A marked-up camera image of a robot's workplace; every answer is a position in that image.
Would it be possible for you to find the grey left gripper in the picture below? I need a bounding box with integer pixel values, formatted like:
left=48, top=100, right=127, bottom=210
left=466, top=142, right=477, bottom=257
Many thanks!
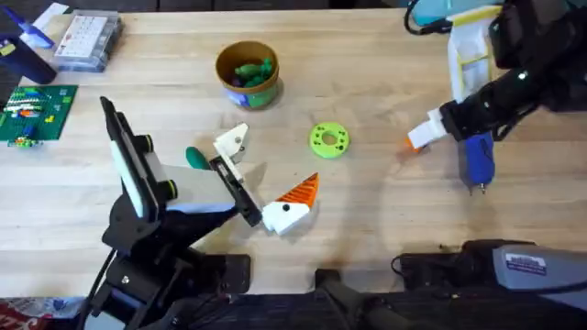
left=158, top=122, right=320, bottom=237

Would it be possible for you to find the dark green toy vegetable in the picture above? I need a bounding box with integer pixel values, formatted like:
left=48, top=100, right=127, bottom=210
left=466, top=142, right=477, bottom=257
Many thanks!
left=184, top=146, right=213, bottom=171

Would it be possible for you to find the white and yellow bag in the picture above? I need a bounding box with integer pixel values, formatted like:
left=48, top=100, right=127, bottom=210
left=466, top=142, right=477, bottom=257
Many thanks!
left=446, top=5, right=504, bottom=105

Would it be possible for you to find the green disc with holes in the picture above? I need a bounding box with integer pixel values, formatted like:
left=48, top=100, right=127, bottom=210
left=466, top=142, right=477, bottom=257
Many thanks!
left=308, top=121, right=351, bottom=160

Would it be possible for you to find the brown tub with toys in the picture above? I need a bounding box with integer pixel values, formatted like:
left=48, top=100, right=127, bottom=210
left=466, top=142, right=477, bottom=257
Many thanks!
left=215, top=40, right=282, bottom=111

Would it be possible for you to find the teal object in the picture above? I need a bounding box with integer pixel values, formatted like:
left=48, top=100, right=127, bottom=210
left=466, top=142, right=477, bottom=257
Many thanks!
left=409, top=0, right=502, bottom=28

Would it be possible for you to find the black left wrist upright plate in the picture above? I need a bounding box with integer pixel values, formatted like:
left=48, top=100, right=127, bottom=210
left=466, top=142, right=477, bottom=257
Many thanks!
left=99, top=95, right=161, bottom=222

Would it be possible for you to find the clear plastic parts box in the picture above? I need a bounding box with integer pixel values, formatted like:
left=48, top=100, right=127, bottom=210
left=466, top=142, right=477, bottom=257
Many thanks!
left=53, top=9, right=124, bottom=73

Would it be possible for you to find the green board with toy blocks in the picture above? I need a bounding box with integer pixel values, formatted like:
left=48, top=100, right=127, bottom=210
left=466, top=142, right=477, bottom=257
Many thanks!
left=0, top=83, right=80, bottom=149

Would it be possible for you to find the white paper sheet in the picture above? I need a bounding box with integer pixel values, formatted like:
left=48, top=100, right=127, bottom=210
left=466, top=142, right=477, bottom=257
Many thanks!
left=32, top=1, right=71, bottom=34

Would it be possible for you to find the dark blue box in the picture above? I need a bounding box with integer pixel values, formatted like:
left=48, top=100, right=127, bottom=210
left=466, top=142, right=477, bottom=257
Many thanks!
left=0, top=5, right=59, bottom=86

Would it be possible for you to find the red printed bag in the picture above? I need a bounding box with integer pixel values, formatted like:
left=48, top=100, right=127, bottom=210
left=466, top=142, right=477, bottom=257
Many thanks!
left=0, top=296, right=86, bottom=330

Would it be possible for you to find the black cable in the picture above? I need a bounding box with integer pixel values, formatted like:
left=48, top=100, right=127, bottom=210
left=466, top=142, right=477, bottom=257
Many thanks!
left=403, top=0, right=454, bottom=37

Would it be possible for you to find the black rail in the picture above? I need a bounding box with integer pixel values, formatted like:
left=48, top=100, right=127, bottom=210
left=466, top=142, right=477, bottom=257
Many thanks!
left=173, top=269, right=587, bottom=330

